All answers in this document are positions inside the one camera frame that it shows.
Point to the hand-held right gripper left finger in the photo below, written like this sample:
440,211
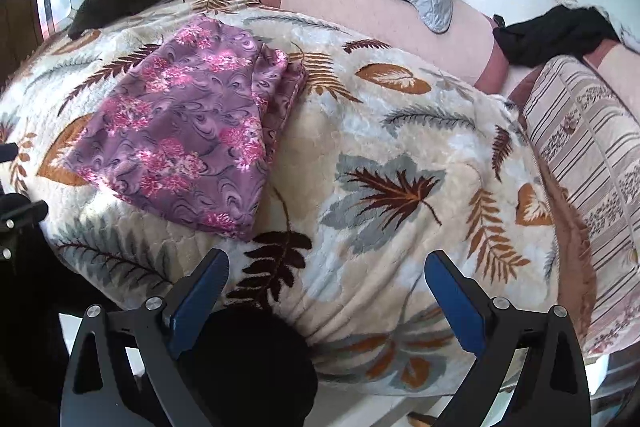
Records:
200,297

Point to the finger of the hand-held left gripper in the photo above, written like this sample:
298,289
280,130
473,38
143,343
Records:
7,153
25,212

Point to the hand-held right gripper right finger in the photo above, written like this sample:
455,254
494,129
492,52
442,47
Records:
455,302

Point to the purple floral garment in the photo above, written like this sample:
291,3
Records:
190,132

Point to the leaf print fleece blanket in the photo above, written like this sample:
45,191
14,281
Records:
375,132

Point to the striped beige cushion cover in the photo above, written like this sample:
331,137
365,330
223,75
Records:
590,142

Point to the black cloth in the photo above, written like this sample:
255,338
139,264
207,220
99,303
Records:
545,34

